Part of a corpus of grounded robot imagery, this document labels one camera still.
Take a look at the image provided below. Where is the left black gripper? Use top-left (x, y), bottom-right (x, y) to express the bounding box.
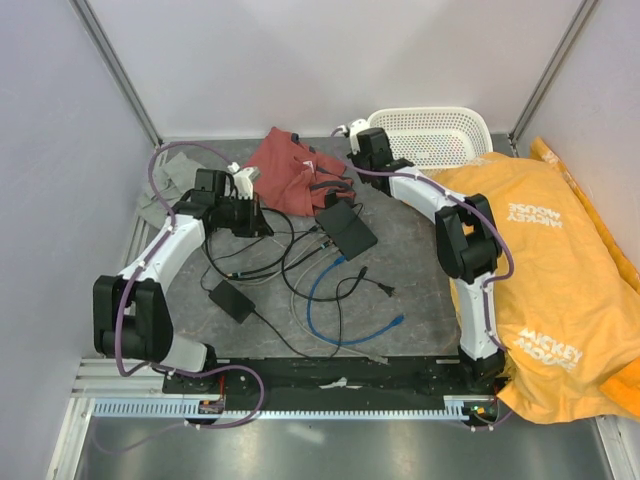
top-left (216, 194), bottom-right (274, 239)

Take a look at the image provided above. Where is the black network switch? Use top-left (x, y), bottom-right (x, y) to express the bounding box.
top-left (315, 201), bottom-right (378, 261)

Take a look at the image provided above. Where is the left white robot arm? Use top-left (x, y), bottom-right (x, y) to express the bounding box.
top-left (93, 164), bottom-right (273, 393)

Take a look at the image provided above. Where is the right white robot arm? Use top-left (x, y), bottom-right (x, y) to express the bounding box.
top-left (345, 125), bottom-right (506, 394)

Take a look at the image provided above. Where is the red cloth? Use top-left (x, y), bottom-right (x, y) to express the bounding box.
top-left (247, 127), bottom-right (356, 217)

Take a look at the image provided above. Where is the black power adapter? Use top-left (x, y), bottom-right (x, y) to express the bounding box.
top-left (208, 280), bottom-right (256, 324)

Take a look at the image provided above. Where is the grey cloth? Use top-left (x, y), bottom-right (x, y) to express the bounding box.
top-left (137, 153), bottom-right (202, 229)

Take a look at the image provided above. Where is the white plastic basket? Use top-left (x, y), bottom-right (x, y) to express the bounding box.
top-left (368, 107), bottom-right (493, 170)

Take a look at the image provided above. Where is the orange Mickey Mouse blanket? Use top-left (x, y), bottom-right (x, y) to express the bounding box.
top-left (436, 140), bottom-right (639, 424)

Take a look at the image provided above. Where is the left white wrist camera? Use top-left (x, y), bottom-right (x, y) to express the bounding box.
top-left (227, 162), bottom-right (261, 200)

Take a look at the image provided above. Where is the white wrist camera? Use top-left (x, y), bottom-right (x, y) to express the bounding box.
top-left (331, 119), bottom-right (370, 139)
top-left (227, 162), bottom-right (261, 200)

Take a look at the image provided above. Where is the grey ethernet cable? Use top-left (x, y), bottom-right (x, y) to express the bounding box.
top-left (234, 234), bottom-right (389, 364)

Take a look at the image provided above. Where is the aluminium rail left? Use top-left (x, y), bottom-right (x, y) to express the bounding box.
top-left (97, 144), bottom-right (169, 357)

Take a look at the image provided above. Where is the black power cord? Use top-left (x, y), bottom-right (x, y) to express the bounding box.
top-left (249, 267), bottom-right (399, 360)

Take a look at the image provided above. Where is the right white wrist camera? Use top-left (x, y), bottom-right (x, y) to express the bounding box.
top-left (331, 119), bottom-right (370, 139)

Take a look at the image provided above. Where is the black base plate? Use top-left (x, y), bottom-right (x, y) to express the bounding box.
top-left (154, 355), bottom-right (501, 412)

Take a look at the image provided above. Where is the blue ethernet cable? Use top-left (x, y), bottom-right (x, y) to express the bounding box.
top-left (305, 255), bottom-right (405, 347)

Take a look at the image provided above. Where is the white slotted cable duct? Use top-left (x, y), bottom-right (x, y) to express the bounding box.
top-left (93, 397), bottom-right (471, 421)

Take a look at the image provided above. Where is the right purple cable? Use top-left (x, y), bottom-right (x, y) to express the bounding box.
top-left (329, 124), bottom-right (516, 432)

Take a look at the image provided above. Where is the left aluminium frame post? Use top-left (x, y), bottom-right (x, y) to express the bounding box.
top-left (69, 0), bottom-right (163, 146)

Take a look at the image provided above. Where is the aluminium frame post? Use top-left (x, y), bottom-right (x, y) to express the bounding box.
top-left (508, 0), bottom-right (600, 150)
top-left (69, 0), bottom-right (163, 146)

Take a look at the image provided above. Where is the right aluminium frame post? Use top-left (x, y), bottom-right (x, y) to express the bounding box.
top-left (508, 0), bottom-right (600, 150)

